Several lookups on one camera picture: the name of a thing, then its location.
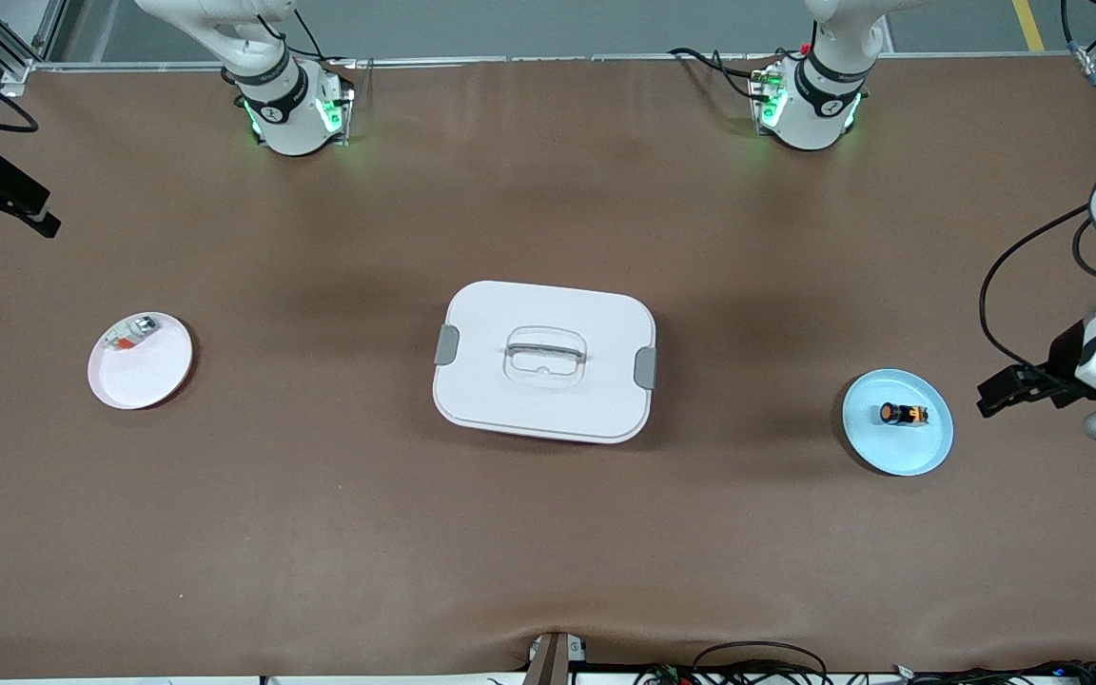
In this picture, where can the white lidded storage box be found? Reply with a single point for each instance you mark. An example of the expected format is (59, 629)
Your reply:
(548, 414)

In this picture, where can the light blue round plate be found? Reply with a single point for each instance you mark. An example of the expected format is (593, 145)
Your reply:
(898, 452)

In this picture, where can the grey box latch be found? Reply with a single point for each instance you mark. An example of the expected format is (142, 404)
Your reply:
(447, 345)
(645, 368)

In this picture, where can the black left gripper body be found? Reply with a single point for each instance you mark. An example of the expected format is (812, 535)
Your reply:
(1062, 365)

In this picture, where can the metal table edge rail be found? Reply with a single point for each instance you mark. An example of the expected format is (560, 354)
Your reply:
(557, 60)

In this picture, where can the small white red packet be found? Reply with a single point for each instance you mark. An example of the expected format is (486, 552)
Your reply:
(134, 331)

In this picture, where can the brown camera mount post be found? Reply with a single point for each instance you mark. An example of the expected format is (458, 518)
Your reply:
(548, 661)

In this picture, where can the brown table mat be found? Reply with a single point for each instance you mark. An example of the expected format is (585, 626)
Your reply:
(320, 523)

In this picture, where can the pink round plate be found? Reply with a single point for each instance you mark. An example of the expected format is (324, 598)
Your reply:
(144, 381)

